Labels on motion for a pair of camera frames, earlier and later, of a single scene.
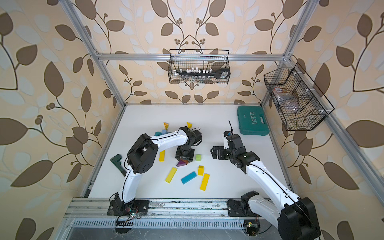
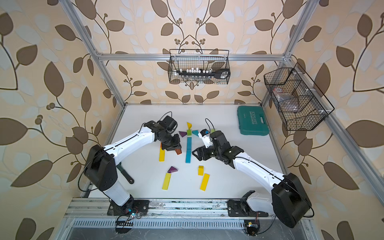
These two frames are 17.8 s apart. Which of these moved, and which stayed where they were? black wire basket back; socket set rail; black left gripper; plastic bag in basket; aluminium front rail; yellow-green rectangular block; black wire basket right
Moved: black left gripper; yellow-green rectangular block
Stayed: black wire basket right; aluminium front rail; plastic bag in basket; socket set rail; black wire basket back
